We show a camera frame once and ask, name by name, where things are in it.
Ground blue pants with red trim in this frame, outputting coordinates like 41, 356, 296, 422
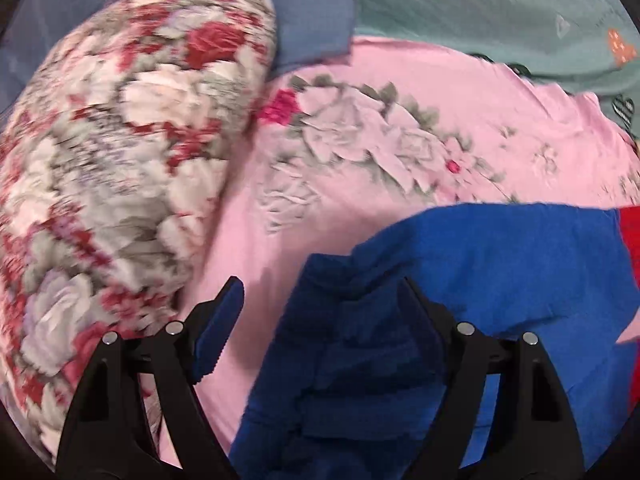
230, 204, 639, 479

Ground teal heart print cloth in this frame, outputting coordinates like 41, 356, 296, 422
355, 0, 639, 138

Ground red white floral quilt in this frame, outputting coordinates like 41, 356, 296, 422
1, 0, 277, 465

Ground pink floral bed sheet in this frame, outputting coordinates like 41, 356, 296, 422
182, 37, 639, 448

